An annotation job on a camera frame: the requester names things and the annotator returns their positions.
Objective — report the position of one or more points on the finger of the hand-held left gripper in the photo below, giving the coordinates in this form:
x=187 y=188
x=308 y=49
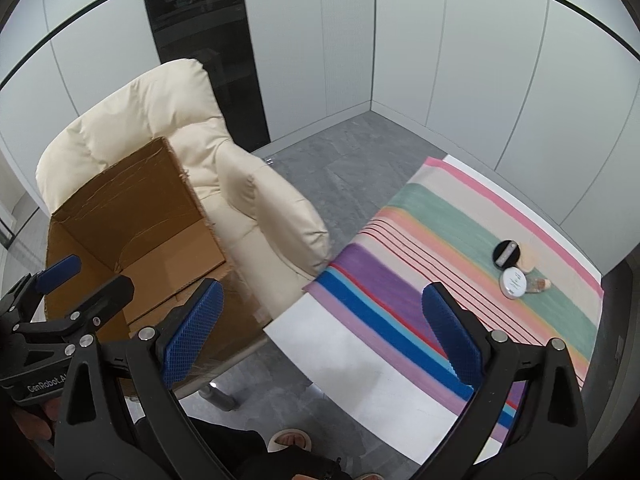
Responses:
x=110 y=297
x=60 y=270

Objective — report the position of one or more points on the person's left leg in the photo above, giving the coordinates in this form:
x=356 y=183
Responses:
x=220 y=440

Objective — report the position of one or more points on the beige slipper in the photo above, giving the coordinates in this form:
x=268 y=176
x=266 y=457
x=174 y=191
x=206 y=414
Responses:
x=290 y=441
x=370 y=476

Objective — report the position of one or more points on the person's left hand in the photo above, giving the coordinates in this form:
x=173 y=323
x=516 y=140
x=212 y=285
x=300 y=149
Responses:
x=32 y=422

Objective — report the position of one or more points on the cream padded armchair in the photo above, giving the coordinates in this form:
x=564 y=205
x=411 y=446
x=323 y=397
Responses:
x=150 y=105

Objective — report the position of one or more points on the small clear bottle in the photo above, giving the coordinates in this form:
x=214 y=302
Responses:
x=537 y=285

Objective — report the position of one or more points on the white round jar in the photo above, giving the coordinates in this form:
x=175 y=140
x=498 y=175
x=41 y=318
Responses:
x=512 y=282

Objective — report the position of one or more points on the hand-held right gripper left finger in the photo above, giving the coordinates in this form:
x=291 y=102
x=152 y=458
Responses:
x=195 y=340

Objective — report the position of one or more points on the beige powder puff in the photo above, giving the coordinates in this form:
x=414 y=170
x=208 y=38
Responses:
x=529 y=260

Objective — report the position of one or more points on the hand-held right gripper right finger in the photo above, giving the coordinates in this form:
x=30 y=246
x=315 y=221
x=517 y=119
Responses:
x=452 y=340

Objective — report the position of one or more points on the person's leg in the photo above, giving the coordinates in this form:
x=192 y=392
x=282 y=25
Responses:
x=300 y=467
x=220 y=440

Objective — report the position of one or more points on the striped colourful cloth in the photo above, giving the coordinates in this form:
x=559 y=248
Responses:
x=400 y=240

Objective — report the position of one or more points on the brown cardboard box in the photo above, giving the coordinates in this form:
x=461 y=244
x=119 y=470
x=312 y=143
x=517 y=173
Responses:
x=150 y=210

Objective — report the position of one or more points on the person's right leg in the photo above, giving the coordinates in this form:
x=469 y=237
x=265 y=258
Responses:
x=300 y=467

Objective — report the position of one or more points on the black round compact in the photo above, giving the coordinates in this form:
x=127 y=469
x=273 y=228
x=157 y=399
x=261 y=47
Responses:
x=504 y=254

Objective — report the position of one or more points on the black glass cabinet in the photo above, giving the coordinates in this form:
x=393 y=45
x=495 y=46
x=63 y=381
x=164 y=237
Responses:
x=200 y=35

